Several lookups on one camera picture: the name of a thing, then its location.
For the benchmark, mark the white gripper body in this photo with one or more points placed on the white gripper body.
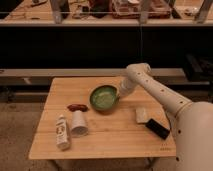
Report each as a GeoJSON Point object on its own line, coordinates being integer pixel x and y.
{"type": "Point", "coordinates": [126, 87]}

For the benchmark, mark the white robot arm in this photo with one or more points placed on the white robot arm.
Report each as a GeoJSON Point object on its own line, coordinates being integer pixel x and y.
{"type": "Point", "coordinates": [194, 140]}

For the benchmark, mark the white paper cup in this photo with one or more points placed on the white paper cup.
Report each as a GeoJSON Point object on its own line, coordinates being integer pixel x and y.
{"type": "Point", "coordinates": [79, 126]}

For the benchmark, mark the wooden table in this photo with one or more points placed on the wooden table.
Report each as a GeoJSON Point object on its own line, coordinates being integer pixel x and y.
{"type": "Point", "coordinates": [112, 135]}

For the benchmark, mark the black rectangular phone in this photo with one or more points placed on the black rectangular phone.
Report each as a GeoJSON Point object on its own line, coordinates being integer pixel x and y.
{"type": "Point", "coordinates": [157, 128]}

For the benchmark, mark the beige sponge block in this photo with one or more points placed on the beige sponge block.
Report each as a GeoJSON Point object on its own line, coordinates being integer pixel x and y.
{"type": "Point", "coordinates": [141, 115]}

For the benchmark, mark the dark red chili pepper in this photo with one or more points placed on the dark red chili pepper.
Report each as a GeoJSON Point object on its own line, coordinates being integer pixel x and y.
{"type": "Point", "coordinates": [75, 107]}

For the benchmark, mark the white plastic bottle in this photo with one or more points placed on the white plastic bottle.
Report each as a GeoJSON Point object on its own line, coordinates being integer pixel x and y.
{"type": "Point", "coordinates": [62, 133]}

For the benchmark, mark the long metal shelf bench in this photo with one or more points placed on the long metal shelf bench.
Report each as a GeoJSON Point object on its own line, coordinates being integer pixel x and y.
{"type": "Point", "coordinates": [19, 77]}

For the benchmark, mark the green ceramic bowl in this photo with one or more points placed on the green ceramic bowl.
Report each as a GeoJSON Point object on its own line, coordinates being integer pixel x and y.
{"type": "Point", "coordinates": [104, 98]}

